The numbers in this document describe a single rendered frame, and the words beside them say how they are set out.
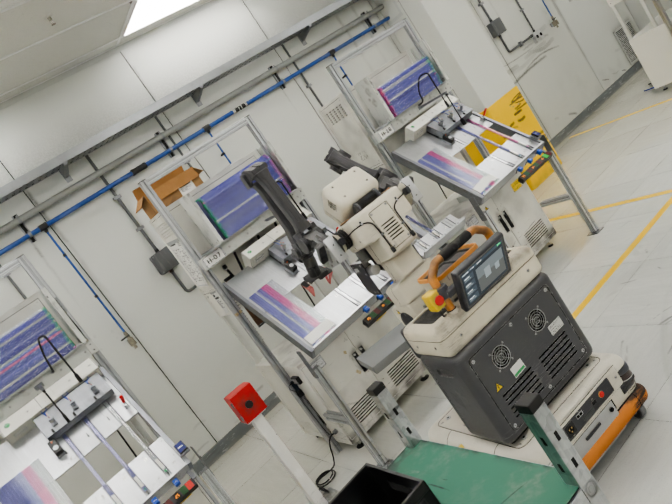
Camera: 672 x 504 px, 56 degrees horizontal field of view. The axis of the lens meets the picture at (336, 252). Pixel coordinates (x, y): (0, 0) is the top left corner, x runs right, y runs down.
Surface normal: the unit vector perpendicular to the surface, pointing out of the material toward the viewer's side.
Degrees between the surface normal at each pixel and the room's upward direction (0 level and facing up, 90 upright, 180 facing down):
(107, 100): 90
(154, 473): 47
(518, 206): 90
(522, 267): 90
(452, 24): 90
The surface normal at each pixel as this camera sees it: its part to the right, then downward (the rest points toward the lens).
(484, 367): 0.41, -0.09
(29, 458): -0.04, -0.66
